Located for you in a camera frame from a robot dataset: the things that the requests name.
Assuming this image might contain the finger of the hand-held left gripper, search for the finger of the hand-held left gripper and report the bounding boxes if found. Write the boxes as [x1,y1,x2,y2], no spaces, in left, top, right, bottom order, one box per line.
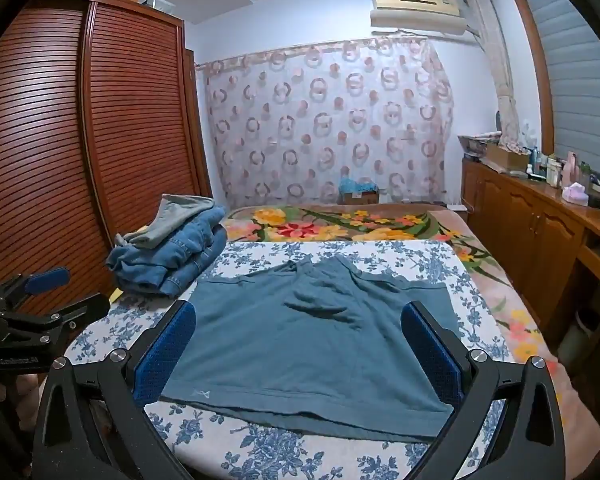
[0,267,70,307]
[0,292,111,342]

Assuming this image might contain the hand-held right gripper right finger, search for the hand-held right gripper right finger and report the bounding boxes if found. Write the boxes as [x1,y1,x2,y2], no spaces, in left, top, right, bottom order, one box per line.
[400,301,566,480]

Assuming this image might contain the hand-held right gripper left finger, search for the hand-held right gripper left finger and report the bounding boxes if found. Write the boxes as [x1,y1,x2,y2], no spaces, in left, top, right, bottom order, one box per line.
[32,300,197,480]

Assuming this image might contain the teal pants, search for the teal pants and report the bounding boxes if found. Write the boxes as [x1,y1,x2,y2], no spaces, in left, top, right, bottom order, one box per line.
[159,254,463,445]

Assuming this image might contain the blue denim jeans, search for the blue denim jeans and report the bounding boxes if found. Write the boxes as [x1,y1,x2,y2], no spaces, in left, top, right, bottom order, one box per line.
[105,207,228,296]

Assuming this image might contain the grey folded garment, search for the grey folded garment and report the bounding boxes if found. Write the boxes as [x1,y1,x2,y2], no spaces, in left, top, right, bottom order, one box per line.
[122,194,216,250]

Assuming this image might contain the white waste bin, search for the white waste bin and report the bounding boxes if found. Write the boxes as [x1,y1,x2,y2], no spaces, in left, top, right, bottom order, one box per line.
[557,307,600,373]

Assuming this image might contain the wooden sideboard cabinet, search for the wooden sideboard cabinet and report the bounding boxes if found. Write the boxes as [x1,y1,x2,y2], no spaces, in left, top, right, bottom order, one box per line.
[461,157,600,336]

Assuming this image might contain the blue floral mat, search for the blue floral mat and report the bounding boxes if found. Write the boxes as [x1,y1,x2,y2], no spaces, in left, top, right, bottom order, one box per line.
[62,239,513,480]

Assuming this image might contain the cardboard box with blue contents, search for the cardboard box with blue contents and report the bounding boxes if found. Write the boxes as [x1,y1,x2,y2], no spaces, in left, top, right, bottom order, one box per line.
[338,176,381,206]

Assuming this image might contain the floral fleece blanket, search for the floral fleece blanket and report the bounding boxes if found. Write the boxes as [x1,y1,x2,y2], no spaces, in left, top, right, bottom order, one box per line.
[220,203,600,461]

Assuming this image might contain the slatted wooden wardrobe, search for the slatted wooden wardrobe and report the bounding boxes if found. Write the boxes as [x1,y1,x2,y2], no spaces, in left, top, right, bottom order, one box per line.
[0,0,213,321]

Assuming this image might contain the open cardboard box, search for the open cardboard box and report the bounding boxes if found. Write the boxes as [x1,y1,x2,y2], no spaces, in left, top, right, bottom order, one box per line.
[486,144,530,170]

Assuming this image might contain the stack of magazines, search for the stack of magazines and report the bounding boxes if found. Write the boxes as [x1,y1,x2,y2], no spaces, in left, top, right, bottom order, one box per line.
[457,132,503,161]

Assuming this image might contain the pink tissue box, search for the pink tissue box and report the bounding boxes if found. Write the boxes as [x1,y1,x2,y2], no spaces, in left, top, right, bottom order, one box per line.
[561,183,590,207]

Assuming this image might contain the pink bottle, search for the pink bottle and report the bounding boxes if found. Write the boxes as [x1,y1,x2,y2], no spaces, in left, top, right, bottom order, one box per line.
[562,151,581,188]

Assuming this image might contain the circle-patterned sheer curtain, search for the circle-patterned sheer curtain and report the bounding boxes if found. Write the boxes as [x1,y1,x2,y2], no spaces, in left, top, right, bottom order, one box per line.
[195,37,455,208]

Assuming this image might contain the beige tied curtain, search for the beige tied curtain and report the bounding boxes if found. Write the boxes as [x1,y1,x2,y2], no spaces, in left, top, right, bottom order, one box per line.
[465,0,523,148]

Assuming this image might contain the wall air conditioner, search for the wall air conditioner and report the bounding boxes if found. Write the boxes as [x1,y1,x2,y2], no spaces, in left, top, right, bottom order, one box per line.
[370,0,468,36]

